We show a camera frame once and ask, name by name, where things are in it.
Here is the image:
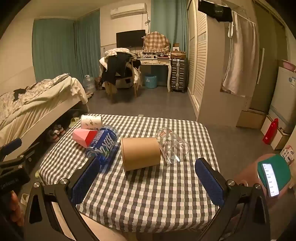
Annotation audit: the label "checked tablecloth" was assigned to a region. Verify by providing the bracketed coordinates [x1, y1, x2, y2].
[38, 113, 221, 232]

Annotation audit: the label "teal curtain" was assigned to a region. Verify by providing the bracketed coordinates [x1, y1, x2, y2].
[150, 0, 189, 53]
[32, 18, 77, 82]
[73, 10, 101, 80]

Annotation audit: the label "white slippers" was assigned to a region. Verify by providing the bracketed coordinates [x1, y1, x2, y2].
[19, 193, 30, 209]

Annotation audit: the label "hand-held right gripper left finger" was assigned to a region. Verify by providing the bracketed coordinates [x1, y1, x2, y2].
[23, 156, 100, 241]

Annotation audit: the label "silver suitcase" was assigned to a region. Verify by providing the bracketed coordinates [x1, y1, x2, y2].
[170, 58, 187, 93]

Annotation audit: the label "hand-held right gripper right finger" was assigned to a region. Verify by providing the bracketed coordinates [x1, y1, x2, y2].
[195, 158, 271, 241]

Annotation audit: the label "pink and red carton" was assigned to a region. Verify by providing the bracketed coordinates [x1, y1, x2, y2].
[72, 129, 99, 149]

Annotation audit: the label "brown paper cup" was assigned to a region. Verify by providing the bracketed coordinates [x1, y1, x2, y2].
[120, 137, 161, 172]

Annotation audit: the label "blue plastic bottle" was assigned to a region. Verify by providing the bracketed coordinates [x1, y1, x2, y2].
[85, 125, 119, 166]

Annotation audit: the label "white fridge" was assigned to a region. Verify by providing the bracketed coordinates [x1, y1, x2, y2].
[268, 66, 296, 135]

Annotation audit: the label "white desk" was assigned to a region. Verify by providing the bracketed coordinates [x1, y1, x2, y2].
[136, 57, 172, 92]

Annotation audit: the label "clear glass cup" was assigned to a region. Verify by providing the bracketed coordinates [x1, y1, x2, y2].
[155, 127, 190, 165]

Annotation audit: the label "person's left hand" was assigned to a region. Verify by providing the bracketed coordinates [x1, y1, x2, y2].
[10, 192, 25, 227]

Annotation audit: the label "pink basin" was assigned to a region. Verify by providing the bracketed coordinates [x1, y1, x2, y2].
[281, 59, 296, 71]

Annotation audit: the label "green round stool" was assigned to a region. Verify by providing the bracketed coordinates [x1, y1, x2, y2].
[257, 154, 292, 193]

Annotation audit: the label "smartphone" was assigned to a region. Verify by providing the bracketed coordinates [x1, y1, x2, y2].
[261, 162, 280, 197]

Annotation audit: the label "black hanging garment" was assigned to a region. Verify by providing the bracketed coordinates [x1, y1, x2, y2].
[198, 0, 233, 23]

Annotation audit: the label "flat brown cardboard box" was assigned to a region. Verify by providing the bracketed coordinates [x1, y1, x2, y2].
[170, 51, 187, 60]

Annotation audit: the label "white hanging towel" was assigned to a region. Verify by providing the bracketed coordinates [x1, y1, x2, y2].
[221, 10, 256, 96]

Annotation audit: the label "white printed paper cup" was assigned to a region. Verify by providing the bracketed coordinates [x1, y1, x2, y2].
[80, 114, 103, 131]

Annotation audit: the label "black monitor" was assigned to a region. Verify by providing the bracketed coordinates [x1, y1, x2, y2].
[116, 29, 146, 48]

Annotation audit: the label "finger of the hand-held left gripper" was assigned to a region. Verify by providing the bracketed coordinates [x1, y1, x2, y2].
[14, 142, 40, 164]
[0, 138, 23, 154]

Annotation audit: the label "blue waste bin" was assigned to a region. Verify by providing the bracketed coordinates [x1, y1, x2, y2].
[144, 74, 158, 89]

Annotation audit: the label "white air conditioner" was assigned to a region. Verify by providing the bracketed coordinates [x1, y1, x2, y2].
[110, 2, 147, 19]

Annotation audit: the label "plaid cloth cover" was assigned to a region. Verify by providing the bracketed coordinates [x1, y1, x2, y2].
[142, 31, 171, 53]

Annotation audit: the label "white storage box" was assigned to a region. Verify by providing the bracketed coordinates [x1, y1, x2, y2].
[260, 115, 291, 150]

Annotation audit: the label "white louvred wardrobe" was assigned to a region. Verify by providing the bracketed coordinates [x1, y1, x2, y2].
[186, 0, 246, 127]

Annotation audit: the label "printed carton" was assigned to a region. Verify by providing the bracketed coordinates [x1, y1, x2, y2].
[280, 145, 296, 164]

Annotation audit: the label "bed with floral blanket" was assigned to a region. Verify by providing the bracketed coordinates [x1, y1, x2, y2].
[0, 73, 90, 150]

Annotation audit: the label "clear water jug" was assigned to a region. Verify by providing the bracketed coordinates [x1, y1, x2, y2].
[83, 74, 96, 93]

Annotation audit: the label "chair piled with clothes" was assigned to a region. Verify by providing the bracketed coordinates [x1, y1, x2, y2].
[99, 47, 142, 103]

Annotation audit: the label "pair of sneakers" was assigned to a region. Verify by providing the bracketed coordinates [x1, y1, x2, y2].
[47, 125, 66, 142]

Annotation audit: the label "red fire extinguisher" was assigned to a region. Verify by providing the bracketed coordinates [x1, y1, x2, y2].
[262, 118, 279, 145]

